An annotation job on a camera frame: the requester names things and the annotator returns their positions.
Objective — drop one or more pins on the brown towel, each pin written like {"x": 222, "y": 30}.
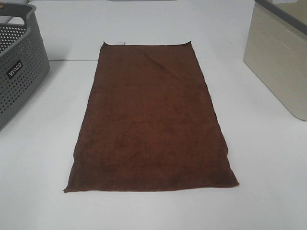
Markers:
{"x": 149, "y": 125}

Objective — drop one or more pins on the grey perforated plastic basket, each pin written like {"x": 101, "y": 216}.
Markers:
{"x": 23, "y": 59}

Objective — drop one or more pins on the beige plastic bin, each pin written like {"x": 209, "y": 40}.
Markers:
{"x": 276, "y": 51}

